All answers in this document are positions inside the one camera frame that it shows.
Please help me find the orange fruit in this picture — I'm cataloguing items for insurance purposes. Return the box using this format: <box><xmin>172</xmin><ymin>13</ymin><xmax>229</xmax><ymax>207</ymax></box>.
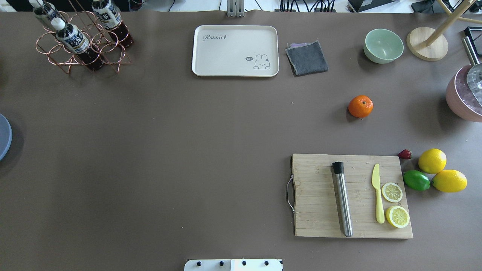
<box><xmin>348</xmin><ymin>95</ymin><xmax>374</xmax><ymax>118</ymax></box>

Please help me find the blue plate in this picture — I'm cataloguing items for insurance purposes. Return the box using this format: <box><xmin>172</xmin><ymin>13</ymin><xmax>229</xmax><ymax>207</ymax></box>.
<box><xmin>0</xmin><ymin>114</ymin><xmax>12</xmax><ymax>160</ymax></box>

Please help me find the cream rabbit tray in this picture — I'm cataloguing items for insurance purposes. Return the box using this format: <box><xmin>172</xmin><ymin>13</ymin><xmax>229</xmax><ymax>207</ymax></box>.
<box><xmin>191</xmin><ymin>25</ymin><xmax>279</xmax><ymax>77</ymax></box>

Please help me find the grey folded cloth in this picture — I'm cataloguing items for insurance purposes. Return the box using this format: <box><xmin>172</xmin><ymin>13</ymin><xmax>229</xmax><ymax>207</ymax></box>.
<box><xmin>285</xmin><ymin>41</ymin><xmax>329</xmax><ymax>76</ymax></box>

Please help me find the steel muddler black tip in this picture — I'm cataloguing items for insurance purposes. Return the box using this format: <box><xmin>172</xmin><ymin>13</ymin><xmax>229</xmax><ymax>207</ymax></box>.
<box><xmin>332</xmin><ymin>161</ymin><xmax>353</xmax><ymax>238</ymax></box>

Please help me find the wooden cutting board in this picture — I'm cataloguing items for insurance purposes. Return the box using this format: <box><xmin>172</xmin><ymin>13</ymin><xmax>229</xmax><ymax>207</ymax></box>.
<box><xmin>287</xmin><ymin>153</ymin><xmax>413</xmax><ymax>239</ymax></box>

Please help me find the yellow plastic knife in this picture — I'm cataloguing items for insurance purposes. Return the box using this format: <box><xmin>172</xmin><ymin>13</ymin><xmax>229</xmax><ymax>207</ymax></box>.
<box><xmin>372</xmin><ymin>163</ymin><xmax>385</xmax><ymax>224</ymax></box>

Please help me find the upper lemon slice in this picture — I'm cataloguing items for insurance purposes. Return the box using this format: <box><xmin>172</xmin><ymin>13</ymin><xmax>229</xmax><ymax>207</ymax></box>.
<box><xmin>381</xmin><ymin>182</ymin><xmax>403</xmax><ymax>203</ymax></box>

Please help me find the red strawberry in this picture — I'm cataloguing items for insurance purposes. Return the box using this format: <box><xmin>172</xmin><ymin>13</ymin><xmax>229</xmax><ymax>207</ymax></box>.
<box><xmin>397</xmin><ymin>149</ymin><xmax>412</xmax><ymax>160</ymax></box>

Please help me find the mint green bowl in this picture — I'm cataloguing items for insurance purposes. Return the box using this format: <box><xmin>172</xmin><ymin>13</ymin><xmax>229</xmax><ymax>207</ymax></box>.
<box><xmin>363</xmin><ymin>29</ymin><xmax>404</xmax><ymax>64</ymax></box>

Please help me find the right back tea bottle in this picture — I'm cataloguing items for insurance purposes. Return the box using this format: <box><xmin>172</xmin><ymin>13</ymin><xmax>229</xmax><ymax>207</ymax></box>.
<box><xmin>92</xmin><ymin>0</ymin><xmax>134</xmax><ymax>48</ymax></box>

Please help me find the tea bottle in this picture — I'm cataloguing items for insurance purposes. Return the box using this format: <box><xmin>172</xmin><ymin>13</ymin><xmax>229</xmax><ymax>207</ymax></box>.
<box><xmin>29</xmin><ymin>0</ymin><xmax>65</xmax><ymax>29</ymax></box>
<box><xmin>51</xmin><ymin>18</ymin><xmax>104</xmax><ymax>71</ymax></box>
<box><xmin>92</xmin><ymin>0</ymin><xmax>134</xmax><ymax>48</ymax></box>

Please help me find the lower lemon half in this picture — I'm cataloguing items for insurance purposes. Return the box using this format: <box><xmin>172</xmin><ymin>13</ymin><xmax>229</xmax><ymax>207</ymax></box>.
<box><xmin>385</xmin><ymin>206</ymin><xmax>410</xmax><ymax>228</ymax></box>

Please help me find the green lime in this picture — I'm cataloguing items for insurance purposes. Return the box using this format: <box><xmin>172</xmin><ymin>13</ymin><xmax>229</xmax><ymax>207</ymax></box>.
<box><xmin>403</xmin><ymin>170</ymin><xmax>430</xmax><ymax>191</ymax></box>

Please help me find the upper yellow lemon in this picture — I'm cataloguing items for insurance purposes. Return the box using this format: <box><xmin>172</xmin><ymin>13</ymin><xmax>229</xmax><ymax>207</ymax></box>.
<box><xmin>418</xmin><ymin>149</ymin><xmax>447</xmax><ymax>174</ymax></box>

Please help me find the yellow lemon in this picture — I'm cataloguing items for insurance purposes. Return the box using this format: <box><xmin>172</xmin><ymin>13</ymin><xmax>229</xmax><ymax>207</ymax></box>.
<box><xmin>432</xmin><ymin>170</ymin><xmax>468</xmax><ymax>193</ymax></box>
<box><xmin>418</xmin><ymin>149</ymin><xmax>447</xmax><ymax>174</ymax></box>

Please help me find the front tea bottle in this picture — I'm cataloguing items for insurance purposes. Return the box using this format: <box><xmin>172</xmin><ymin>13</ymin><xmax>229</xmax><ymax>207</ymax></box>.
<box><xmin>51</xmin><ymin>18</ymin><xmax>104</xmax><ymax>71</ymax></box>

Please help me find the wooden cup stand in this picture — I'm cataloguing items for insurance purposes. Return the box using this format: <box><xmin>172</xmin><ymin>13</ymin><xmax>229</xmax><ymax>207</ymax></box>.
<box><xmin>406</xmin><ymin>0</ymin><xmax>482</xmax><ymax>61</ymax></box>

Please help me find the lower yellow lemon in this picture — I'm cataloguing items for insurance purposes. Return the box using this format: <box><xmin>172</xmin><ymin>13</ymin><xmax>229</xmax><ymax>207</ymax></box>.
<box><xmin>432</xmin><ymin>170</ymin><xmax>468</xmax><ymax>193</ymax></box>

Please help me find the pink ice bowl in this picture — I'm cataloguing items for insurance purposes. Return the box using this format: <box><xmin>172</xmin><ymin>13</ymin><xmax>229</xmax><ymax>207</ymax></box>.
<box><xmin>445</xmin><ymin>65</ymin><xmax>482</xmax><ymax>122</ymax></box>

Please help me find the left back tea bottle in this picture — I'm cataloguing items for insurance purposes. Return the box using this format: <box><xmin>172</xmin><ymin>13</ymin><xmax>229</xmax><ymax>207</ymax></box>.
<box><xmin>29</xmin><ymin>0</ymin><xmax>65</xmax><ymax>29</ymax></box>

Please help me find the metal ice scoop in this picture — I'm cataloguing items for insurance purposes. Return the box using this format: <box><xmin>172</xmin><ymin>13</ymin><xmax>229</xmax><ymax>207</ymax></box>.
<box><xmin>463</xmin><ymin>36</ymin><xmax>482</xmax><ymax>106</ymax></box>

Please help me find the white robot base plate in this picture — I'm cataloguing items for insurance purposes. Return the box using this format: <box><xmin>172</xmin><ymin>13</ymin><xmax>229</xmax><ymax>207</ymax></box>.
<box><xmin>184</xmin><ymin>259</ymin><xmax>284</xmax><ymax>271</ymax></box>

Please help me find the copper wire bottle rack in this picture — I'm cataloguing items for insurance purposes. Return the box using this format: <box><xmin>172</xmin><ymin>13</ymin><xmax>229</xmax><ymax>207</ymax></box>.
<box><xmin>30</xmin><ymin>0</ymin><xmax>134</xmax><ymax>74</ymax></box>

